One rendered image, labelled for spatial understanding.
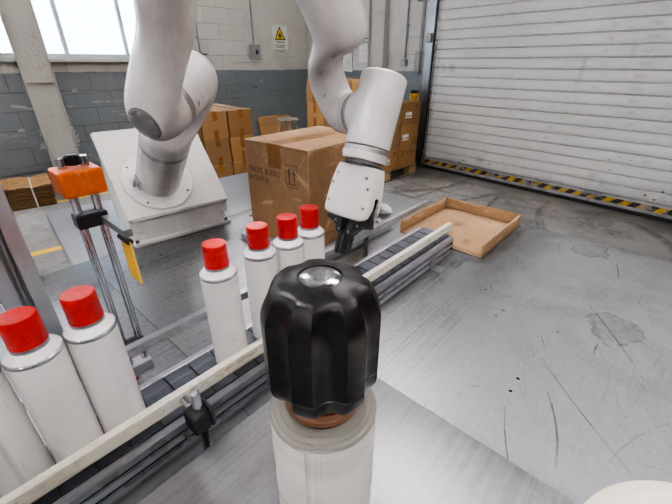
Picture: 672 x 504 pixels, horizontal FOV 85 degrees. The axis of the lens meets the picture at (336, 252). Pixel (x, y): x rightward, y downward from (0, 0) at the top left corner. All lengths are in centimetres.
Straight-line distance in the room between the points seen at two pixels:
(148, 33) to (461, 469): 81
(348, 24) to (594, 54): 399
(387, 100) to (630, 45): 386
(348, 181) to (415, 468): 46
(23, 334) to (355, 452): 33
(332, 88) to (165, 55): 30
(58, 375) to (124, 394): 8
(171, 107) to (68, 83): 500
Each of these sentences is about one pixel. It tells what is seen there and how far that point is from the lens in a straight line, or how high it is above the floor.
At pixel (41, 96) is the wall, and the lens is 573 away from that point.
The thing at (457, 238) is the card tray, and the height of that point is 83.
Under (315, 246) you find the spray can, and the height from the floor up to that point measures 102.
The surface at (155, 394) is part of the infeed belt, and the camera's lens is 62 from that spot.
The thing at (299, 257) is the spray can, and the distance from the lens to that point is 60.
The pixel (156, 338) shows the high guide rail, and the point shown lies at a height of 96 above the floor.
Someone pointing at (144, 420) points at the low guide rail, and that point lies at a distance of 55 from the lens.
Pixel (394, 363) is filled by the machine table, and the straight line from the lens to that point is 68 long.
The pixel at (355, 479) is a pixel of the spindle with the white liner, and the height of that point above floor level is 102.
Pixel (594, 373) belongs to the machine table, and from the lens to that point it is 79.
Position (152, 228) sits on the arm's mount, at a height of 87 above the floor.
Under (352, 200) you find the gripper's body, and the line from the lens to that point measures 68.
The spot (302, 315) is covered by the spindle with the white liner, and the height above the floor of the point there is 117.
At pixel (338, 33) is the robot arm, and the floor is 134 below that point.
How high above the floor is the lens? 130
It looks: 27 degrees down
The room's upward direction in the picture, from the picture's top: straight up
